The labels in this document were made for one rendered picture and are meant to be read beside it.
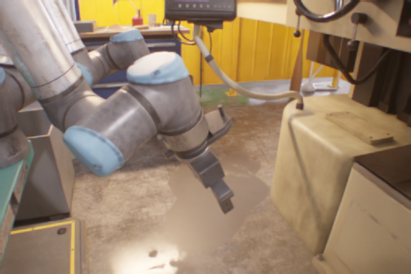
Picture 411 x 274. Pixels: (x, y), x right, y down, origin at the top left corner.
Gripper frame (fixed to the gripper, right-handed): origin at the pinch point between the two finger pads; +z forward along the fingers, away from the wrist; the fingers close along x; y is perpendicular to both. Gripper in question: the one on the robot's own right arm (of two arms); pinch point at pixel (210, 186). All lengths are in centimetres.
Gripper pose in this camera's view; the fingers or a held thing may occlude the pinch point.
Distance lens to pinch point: 67.1
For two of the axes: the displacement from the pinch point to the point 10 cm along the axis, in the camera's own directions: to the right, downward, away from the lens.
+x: 5.0, 5.0, -7.1
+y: -8.2, 5.3, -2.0
